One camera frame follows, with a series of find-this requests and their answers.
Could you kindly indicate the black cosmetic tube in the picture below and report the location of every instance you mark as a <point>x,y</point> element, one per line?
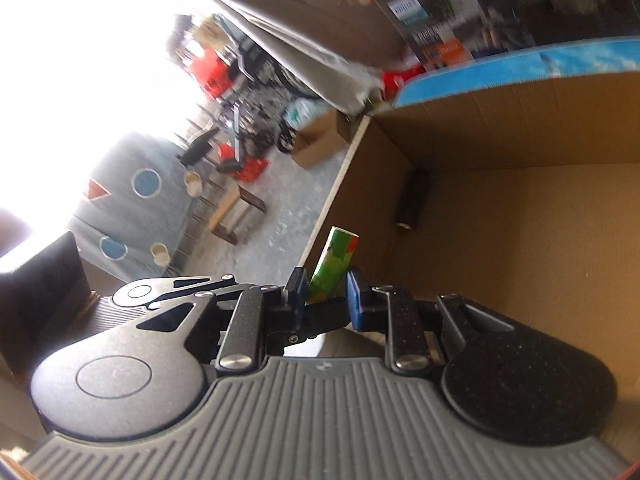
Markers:
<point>412,200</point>

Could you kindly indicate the black padded seat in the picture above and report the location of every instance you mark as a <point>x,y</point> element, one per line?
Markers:
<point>197,147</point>

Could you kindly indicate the green patterned tube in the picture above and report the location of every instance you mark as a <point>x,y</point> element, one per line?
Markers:
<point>335,260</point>

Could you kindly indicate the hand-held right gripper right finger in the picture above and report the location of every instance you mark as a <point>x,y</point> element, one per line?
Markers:
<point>356,300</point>

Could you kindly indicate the teal plastic bag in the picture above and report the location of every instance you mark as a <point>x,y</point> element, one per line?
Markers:
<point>300,110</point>

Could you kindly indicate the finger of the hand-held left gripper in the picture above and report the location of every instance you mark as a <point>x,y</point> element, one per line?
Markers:
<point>210,282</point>

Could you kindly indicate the small cardboard box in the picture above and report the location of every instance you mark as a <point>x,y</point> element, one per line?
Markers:
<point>320,140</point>

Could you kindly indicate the orange printed carton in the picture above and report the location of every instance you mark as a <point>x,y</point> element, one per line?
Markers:
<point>450,25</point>

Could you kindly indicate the white cup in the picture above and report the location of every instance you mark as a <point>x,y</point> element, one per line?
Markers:
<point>160,255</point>
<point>193,183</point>

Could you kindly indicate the wooden stool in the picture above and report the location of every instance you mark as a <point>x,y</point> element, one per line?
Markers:
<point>235,210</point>

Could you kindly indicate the large cardboard box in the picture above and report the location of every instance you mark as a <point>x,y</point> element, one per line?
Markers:
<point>500,220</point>

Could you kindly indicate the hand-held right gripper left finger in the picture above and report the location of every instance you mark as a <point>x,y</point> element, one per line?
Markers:
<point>296,295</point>

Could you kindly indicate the grey cloth with blue circles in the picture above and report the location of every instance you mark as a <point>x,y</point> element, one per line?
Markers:
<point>125,210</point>

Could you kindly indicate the red and black parked vehicle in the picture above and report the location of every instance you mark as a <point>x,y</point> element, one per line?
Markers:
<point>215,72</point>

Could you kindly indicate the red cloth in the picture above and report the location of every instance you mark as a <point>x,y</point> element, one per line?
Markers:
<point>395,80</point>

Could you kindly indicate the beige curtain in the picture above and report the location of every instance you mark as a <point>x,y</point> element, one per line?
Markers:
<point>300,55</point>

